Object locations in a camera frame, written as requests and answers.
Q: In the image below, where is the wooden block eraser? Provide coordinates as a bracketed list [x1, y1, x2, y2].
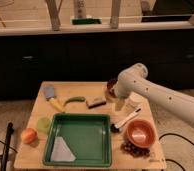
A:
[86, 97, 106, 109]

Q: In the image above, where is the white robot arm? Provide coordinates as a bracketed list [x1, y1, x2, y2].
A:
[114, 63, 194, 128]

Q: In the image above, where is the green plastic tray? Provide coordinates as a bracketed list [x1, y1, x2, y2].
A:
[43, 114, 112, 167]

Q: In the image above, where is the dark brown bowl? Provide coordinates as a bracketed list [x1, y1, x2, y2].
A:
[107, 78, 117, 97]

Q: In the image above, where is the green chili pepper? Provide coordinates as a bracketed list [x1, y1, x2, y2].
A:
[63, 96, 86, 106]

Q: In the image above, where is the white cup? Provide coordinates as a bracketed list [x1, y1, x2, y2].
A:
[126, 93, 143, 112]

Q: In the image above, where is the black and white spoon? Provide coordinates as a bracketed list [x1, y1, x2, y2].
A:
[110, 108, 141, 133]

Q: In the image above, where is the orange bowl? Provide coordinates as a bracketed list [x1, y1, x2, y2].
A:
[125, 119, 155, 148]

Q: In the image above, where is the green lime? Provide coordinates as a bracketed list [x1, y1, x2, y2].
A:
[36, 117, 51, 134]

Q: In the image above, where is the green base white bottle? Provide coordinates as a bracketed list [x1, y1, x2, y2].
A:
[72, 0, 101, 25]

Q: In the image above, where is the white paper scrap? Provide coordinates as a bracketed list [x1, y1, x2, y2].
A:
[50, 137, 76, 162]

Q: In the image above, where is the dark grape bunch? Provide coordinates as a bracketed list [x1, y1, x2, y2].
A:
[121, 141, 150, 158]

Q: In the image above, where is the red apple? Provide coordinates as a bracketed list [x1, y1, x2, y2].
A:
[21, 128, 37, 144]

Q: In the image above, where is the black pole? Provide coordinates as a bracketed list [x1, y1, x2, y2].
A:
[0, 122, 14, 171]

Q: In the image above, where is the yellow handled spatula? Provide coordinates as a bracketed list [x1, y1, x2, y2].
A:
[44, 85, 63, 112]

